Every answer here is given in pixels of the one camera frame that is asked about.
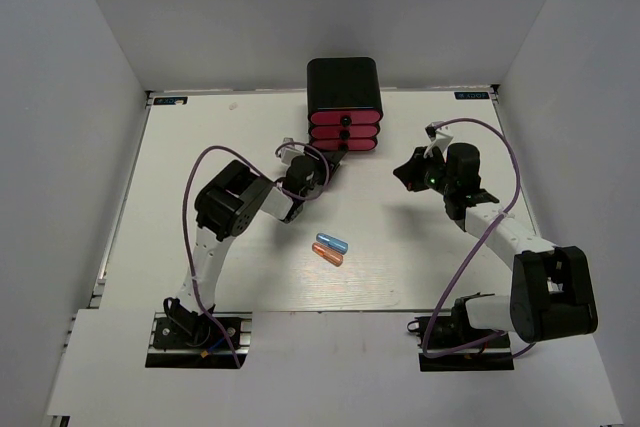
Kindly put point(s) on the orange marker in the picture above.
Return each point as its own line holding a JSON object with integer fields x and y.
{"x": 333, "y": 257}

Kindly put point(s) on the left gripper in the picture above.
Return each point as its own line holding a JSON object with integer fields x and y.
{"x": 333, "y": 157}

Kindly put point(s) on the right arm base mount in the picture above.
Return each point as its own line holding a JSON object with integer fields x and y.
{"x": 460, "y": 352}

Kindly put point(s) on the blue marker cap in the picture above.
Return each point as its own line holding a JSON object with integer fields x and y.
{"x": 333, "y": 243}

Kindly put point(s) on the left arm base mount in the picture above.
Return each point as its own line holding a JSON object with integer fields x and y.
{"x": 171, "y": 348}

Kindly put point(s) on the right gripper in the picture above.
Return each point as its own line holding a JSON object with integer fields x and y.
{"x": 411, "y": 172}

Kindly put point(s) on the black drawer cabinet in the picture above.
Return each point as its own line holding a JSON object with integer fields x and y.
{"x": 342, "y": 83}

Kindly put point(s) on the table logo sticker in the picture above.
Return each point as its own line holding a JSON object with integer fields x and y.
{"x": 471, "y": 95}
{"x": 170, "y": 101}

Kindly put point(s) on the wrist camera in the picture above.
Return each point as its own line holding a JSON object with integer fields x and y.
{"x": 440, "y": 138}
{"x": 288, "y": 150}

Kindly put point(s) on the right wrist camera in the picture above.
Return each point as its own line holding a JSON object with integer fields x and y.
{"x": 440, "y": 138}

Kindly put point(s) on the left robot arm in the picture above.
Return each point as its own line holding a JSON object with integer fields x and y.
{"x": 226, "y": 206}

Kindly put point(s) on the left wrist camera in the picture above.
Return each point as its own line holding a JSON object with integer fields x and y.
{"x": 288, "y": 150}

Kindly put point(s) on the left table logo sticker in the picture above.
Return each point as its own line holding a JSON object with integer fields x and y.
{"x": 170, "y": 101}

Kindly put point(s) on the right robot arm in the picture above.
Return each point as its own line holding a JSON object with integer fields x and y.
{"x": 551, "y": 294}

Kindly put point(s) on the right table logo sticker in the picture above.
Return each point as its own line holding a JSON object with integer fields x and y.
{"x": 471, "y": 95}

